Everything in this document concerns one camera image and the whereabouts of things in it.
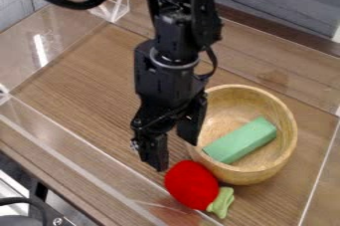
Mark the clear acrylic corner bracket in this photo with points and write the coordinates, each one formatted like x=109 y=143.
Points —
x=113 y=10

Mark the black table clamp bracket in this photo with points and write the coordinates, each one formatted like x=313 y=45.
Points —
x=51 y=216

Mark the clear acrylic enclosure wall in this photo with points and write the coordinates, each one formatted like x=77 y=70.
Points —
x=69 y=102

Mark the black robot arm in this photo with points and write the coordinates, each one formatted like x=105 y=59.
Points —
x=187 y=26

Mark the red plush strawberry toy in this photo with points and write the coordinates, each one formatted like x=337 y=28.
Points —
x=194 y=187

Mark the wooden bowl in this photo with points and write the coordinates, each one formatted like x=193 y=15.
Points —
x=234 y=105

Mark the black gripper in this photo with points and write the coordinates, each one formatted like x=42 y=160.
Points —
x=174 y=102

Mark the green rectangular block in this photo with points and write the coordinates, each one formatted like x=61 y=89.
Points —
x=241 y=142

